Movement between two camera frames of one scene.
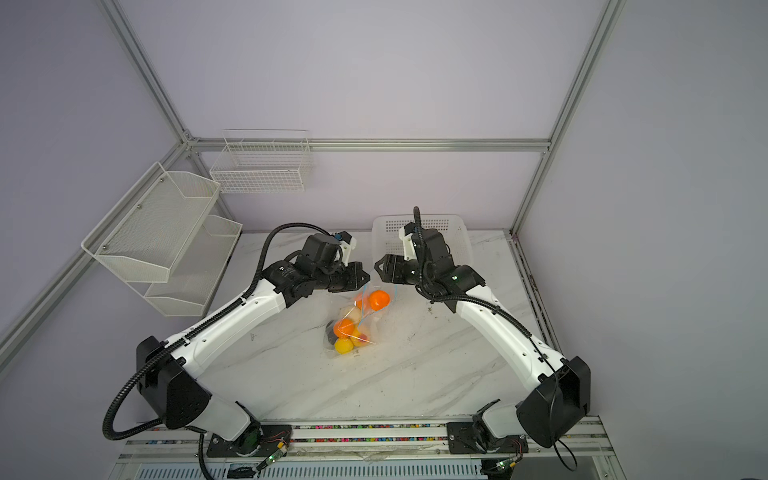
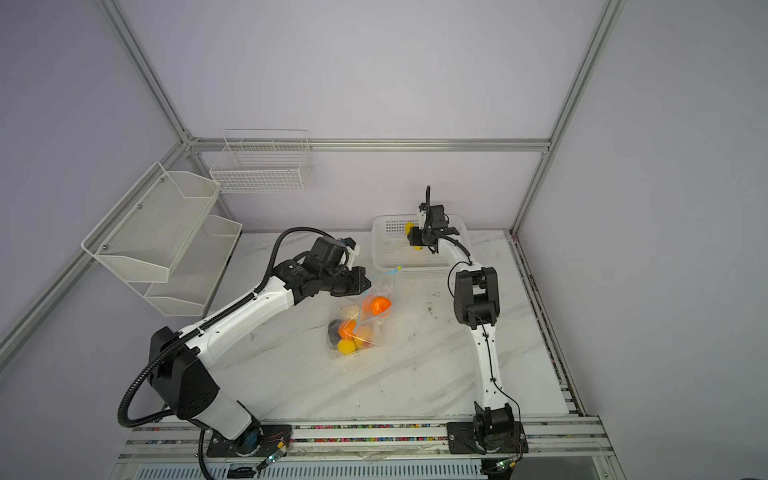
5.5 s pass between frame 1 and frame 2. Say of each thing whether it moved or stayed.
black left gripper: stayed
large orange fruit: stayed
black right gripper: moved
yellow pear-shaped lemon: stayed
